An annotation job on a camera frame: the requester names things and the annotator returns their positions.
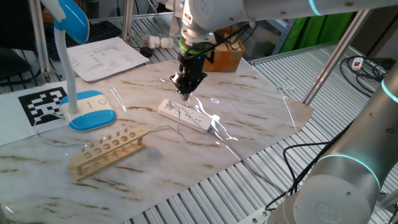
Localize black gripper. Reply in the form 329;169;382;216
169;51;215;102

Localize bare person forearm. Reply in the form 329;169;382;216
42;7;55;25

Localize white power strip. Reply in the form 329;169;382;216
157;98;214;134

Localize white plug adapter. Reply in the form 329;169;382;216
143;34;175;49

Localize blue and white desk lamp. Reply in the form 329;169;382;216
40;0;118;132

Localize brown cardboard box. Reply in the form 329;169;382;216
201;26;246;73

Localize small black round device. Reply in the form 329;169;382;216
139;45;154;59

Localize grey metal sheet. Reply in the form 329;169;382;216
169;15;184;39

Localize marble pattern table mat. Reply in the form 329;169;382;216
0;57;315;224

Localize printed white paper sheet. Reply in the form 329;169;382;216
67;36;149;83

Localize black computer keyboard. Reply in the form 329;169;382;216
45;20;123;62

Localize grey metal shelf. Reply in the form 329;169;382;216
266;18;296;55

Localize wooden test tube rack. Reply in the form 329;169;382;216
67;126;149;182

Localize green cloth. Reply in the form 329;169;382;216
281;12;354;54

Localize paper sheet with black marker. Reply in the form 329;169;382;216
0;81;71;147

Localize black computer monitor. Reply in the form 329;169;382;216
0;0;41;80

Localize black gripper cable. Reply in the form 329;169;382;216
198;22;259;59

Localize aluminium frame post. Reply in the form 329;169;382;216
28;0;52;83
301;9;373;105
121;0;135;43

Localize aluminium frame rail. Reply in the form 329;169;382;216
248;42;338;65

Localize grey power strip cable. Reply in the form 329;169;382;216
207;126;287;195

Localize black arm base cables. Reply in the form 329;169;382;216
264;120;354;213

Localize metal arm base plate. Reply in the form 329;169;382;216
238;207;272;224

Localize black coiled switch cable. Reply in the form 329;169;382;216
338;55;389;97

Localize black monitor cable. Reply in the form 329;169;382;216
0;67;43;88

